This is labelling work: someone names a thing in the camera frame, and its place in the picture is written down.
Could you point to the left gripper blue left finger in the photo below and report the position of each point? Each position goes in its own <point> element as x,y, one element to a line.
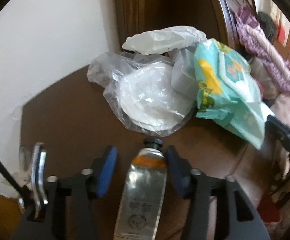
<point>98,176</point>

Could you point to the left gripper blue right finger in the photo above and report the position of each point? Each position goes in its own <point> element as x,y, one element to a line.
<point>181,172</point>

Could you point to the silver tube black cap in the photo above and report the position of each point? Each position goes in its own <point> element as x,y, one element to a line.
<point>143,193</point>

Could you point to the grey pillow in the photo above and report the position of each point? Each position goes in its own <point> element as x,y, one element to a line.
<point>259,73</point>

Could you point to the dark wooden nightstand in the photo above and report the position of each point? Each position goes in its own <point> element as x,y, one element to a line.
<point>75,122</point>

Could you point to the teal wet wipes pack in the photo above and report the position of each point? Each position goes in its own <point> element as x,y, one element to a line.
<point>227,93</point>

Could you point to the clear plastic bag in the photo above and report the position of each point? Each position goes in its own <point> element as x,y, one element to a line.
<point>149,85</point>

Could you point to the purple lace pillow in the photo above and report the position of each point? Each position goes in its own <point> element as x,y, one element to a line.
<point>252,37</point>

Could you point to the wooden bed headboard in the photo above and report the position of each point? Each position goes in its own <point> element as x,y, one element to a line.
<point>214,17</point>

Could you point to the metal spring clamp left camera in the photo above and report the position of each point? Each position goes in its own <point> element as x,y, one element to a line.
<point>32,166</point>

